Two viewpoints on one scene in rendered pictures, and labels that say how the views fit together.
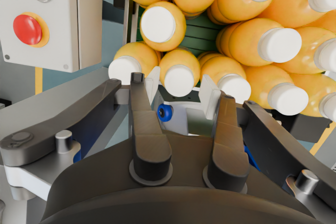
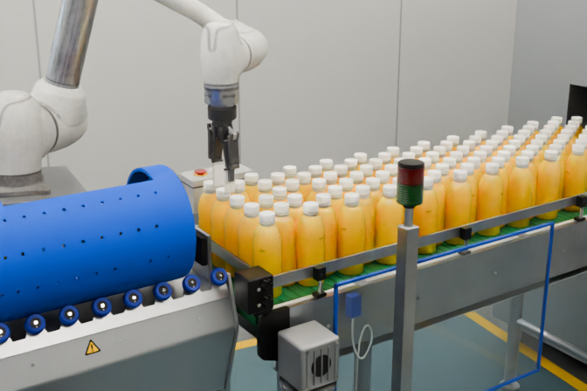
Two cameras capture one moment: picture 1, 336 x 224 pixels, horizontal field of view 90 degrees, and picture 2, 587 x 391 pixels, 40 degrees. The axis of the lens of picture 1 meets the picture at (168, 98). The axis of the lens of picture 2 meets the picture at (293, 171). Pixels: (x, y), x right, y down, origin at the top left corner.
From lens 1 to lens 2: 214 cm
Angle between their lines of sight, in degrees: 85
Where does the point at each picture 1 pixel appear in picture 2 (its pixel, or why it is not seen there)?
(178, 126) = not seen: hidden behind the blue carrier
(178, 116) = not seen: hidden behind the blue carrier
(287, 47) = (266, 196)
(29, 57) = (187, 174)
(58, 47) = (200, 177)
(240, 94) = (238, 197)
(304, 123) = (252, 270)
